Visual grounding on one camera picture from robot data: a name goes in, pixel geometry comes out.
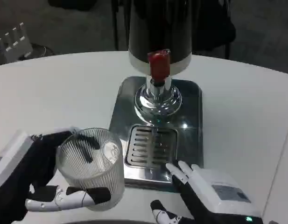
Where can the clear ribbed glass cup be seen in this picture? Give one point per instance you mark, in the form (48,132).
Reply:
(94,168)

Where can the slotted steel drip grid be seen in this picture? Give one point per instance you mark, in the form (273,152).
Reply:
(143,147)

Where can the steel drip tray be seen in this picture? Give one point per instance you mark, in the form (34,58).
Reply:
(190,130)

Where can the black drink dispenser chrome foot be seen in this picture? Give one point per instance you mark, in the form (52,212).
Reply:
(157,25)

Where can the black chair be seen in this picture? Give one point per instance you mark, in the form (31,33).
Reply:
(211,23)

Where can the thin black stand leg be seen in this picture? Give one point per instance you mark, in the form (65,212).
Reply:
(115,23)

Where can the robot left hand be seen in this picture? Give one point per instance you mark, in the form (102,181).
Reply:
(38,158)

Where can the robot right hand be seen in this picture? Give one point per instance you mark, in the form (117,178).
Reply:
(211,184)

